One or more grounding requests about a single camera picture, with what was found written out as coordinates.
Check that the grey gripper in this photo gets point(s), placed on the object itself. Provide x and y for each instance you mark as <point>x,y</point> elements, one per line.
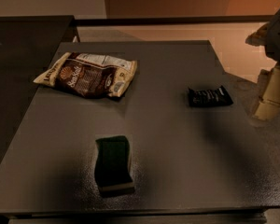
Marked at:
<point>279,36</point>

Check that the black rxbar chocolate wrapper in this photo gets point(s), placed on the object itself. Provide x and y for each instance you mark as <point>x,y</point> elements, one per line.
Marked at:
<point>209,98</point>

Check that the green sponge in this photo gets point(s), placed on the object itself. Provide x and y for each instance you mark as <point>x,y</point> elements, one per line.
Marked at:
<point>112,167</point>

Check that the brown sea salt chip bag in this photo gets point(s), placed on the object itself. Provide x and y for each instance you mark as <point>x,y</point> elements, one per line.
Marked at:
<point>89,75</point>

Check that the dark horizontal rail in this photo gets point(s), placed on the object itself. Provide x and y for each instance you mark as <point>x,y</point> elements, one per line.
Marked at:
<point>170,21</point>

